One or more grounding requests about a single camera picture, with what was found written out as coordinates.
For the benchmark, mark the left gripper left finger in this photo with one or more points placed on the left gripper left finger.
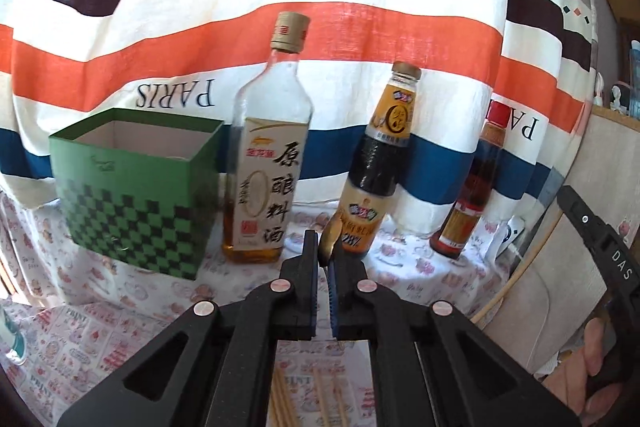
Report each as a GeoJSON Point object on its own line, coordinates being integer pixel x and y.
{"type": "Point", "coordinates": [260, 346]}

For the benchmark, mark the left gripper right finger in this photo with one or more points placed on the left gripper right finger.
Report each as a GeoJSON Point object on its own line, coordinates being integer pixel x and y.
{"type": "Point", "coordinates": [431, 366]}

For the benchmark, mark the person's right hand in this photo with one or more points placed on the person's right hand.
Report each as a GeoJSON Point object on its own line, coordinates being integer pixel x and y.
{"type": "Point", "coordinates": [568, 382]}

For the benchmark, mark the wooden chopstick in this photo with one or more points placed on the wooden chopstick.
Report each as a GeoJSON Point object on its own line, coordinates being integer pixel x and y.
{"type": "Point", "coordinates": [341, 406]}
{"type": "Point", "coordinates": [321, 398]}
{"type": "Point", "coordinates": [282, 408]}

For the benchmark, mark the red capped sauce bottle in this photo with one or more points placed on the red capped sauce bottle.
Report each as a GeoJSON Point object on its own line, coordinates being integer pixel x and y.
{"type": "Point", "coordinates": [463, 216]}

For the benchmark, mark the dark oyster sauce bottle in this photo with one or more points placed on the dark oyster sauce bottle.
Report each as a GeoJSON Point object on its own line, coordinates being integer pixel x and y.
{"type": "Point", "coordinates": [379, 159]}

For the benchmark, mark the green checkered box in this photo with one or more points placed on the green checkered box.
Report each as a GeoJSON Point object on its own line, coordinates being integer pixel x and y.
{"type": "Point", "coordinates": [140, 187]}

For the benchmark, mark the bear print cloth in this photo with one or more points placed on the bear print cloth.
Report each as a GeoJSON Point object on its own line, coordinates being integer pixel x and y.
{"type": "Point", "coordinates": [84, 295]}

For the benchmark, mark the clear cooking wine bottle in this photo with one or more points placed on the clear cooking wine bottle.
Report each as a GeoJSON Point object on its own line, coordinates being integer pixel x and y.
{"type": "Point", "coordinates": [268, 133]}

